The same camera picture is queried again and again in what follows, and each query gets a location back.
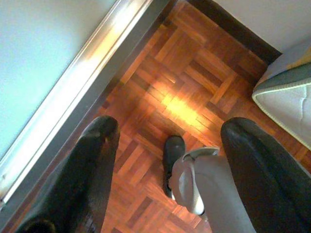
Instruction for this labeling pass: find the dark wooden skirting board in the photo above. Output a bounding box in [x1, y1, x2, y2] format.
[187, 0, 282, 66]

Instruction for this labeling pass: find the grey robot left leg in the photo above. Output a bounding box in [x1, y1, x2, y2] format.
[169, 147, 258, 233]

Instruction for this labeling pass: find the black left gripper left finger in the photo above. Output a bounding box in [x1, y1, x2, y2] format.
[14, 116, 121, 233]

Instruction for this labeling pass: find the white quilted mattress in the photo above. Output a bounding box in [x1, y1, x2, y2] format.
[252, 36, 311, 149]

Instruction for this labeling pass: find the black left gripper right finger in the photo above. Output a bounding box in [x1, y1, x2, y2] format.
[220, 117, 311, 233]

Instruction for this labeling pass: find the silver framed sliding door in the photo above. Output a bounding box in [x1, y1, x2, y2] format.
[0, 0, 179, 233]

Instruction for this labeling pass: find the black robot left foot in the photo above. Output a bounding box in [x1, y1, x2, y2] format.
[162, 135, 187, 199]

